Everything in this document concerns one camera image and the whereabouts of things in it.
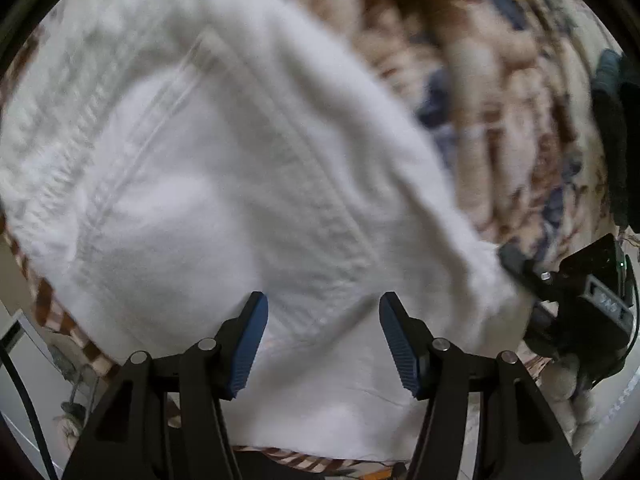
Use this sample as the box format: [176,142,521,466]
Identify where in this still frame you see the black cable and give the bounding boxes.
[0,347,58,480]

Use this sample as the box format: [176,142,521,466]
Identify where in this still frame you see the person's right hand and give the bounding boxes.
[541,352,598,458]

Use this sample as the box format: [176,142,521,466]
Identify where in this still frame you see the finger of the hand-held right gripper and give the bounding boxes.
[528,302,562,337]
[499,243,557,293]

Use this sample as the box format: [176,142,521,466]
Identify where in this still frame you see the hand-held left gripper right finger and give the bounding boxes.
[378,291,584,480]

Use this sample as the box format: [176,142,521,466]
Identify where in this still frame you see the white furniture panel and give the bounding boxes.
[0,305,56,411]

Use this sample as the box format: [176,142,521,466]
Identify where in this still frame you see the floral printed blanket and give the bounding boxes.
[0,0,632,480]

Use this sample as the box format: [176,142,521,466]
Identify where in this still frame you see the white pants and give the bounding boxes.
[0,0,538,463]

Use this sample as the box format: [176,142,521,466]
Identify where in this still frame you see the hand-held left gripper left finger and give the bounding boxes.
[62,291,269,480]

